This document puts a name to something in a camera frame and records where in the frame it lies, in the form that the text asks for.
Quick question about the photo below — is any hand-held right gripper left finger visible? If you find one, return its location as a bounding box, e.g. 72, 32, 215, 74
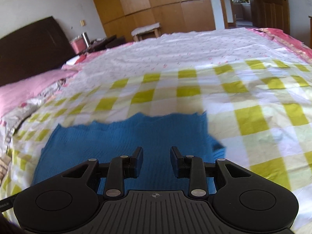
62, 147, 144, 198

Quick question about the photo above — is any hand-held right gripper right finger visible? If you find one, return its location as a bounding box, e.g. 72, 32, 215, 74
171, 146, 251, 198

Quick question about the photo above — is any blue striped knit sweater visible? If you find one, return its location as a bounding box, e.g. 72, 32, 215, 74
32, 111, 226, 196

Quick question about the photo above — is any brown plaid cloth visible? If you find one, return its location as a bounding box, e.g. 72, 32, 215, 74
0, 149, 13, 178

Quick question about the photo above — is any green checked bed sheet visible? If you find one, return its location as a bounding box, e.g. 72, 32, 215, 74
0, 58, 312, 234

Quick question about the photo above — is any heart print duvet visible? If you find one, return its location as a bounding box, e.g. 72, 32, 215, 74
0, 78, 81, 152

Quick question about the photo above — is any white floral bed sheet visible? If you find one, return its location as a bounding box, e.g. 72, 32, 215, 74
73, 27, 303, 89

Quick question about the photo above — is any pink pillow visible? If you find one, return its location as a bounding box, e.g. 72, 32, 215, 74
0, 69, 78, 115

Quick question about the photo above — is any dark nightstand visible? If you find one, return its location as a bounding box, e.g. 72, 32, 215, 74
87, 35, 126, 53

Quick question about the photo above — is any pink box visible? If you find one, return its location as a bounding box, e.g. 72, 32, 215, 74
69, 38, 89, 54

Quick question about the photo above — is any wooden stool with white cushion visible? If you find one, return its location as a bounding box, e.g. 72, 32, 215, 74
131, 22, 163, 42

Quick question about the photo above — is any dark wooden headboard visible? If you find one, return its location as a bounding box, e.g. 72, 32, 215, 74
0, 16, 77, 87

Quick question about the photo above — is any wooden wardrobe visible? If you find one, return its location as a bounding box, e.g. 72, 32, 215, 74
86, 0, 216, 44

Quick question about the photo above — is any pink patterned quilt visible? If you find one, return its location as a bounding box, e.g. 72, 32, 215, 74
246, 27, 312, 65

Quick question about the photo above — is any brown wooden door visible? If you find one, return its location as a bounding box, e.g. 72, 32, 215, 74
258, 0, 291, 35

